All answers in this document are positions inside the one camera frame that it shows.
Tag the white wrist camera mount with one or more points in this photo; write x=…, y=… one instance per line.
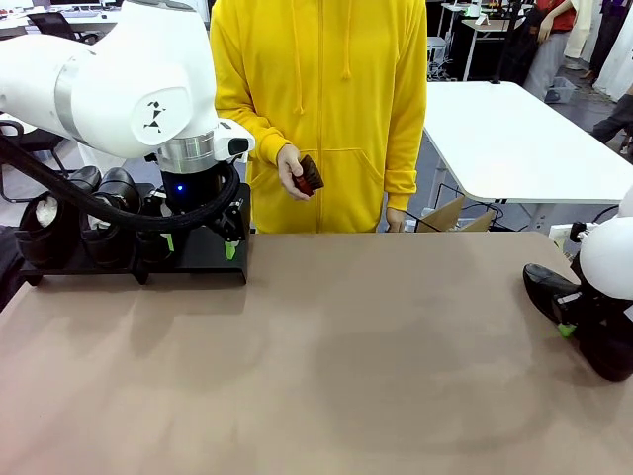
x=588, y=228
x=155, y=195

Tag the red-brown shoe brush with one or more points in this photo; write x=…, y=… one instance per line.
x=311, y=178

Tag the person left forearm yellow sleeve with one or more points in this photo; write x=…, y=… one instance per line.
x=403, y=158

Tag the bystander beige clothes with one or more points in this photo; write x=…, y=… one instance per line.
x=581, y=29

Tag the person left hand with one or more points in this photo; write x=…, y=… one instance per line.
x=395, y=220

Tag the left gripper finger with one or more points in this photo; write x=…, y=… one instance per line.
x=169, y=243
x=231, y=250

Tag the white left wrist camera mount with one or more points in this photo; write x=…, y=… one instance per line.
x=155, y=195

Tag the white office desk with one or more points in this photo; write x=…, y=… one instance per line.
x=20, y=30

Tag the white plastic bag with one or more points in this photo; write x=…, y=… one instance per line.
x=86, y=156

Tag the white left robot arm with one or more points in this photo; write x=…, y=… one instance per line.
x=99, y=84

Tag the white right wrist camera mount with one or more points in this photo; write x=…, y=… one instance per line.
x=588, y=228

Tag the black mesh office chair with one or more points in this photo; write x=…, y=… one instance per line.
x=49, y=22

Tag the grey storage box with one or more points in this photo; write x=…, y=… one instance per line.
x=561, y=91

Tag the bystander leg dark trousers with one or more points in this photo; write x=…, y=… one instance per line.
x=613, y=119

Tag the person right forearm yellow sleeve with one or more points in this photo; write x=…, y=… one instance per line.
x=247, y=123

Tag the black equipment desk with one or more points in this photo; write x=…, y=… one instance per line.
x=482, y=49

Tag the person right hand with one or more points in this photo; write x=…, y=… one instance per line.
x=287, y=165

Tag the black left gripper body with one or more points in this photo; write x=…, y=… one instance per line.
x=193, y=190

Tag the cardboard box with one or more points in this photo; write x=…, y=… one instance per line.
x=445, y=215

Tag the white table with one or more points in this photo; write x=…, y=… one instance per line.
x=519, y=138

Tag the person torso yellow hoodie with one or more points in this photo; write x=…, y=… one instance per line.
x=336, y=99

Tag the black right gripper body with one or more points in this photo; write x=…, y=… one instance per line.
x=598, y=311

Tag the white computer case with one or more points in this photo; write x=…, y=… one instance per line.
x=435, y=54

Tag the bystander red shirt grey trousers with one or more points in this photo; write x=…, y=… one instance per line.
x=551, y=49

